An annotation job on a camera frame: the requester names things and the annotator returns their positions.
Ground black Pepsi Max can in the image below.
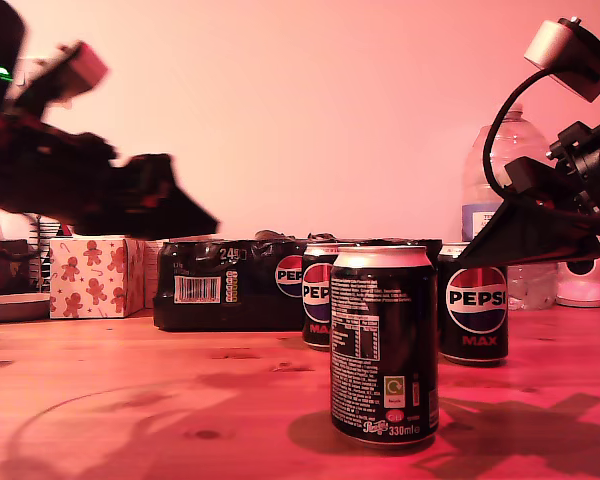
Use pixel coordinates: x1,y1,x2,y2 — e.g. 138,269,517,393
437,242,510,368
301,242,339,351
329,243,440,449

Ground black Pepsi Max multipack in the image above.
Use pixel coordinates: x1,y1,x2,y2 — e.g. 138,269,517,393
153,230,444,333

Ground white torn carton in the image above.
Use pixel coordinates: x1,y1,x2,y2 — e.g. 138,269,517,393
143,238,164,310

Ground large clear water bottle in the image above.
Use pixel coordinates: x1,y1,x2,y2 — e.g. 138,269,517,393
460,103,560,311

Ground gingerbread print tissue box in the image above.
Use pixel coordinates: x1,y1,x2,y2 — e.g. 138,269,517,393
48,236,146,320

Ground grey plate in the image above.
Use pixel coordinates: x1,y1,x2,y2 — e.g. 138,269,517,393
0,293,52,323

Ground small white round camera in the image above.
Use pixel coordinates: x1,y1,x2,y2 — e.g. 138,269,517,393
555,249,600,309

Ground black camera cable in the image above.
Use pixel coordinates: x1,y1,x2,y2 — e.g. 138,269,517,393
481,66,600,224

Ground metal wire holder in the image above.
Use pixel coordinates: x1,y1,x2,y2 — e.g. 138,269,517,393
28,215,74,294

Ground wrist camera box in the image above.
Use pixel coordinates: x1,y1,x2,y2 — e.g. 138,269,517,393
523,16,600,104
39,40,111,101

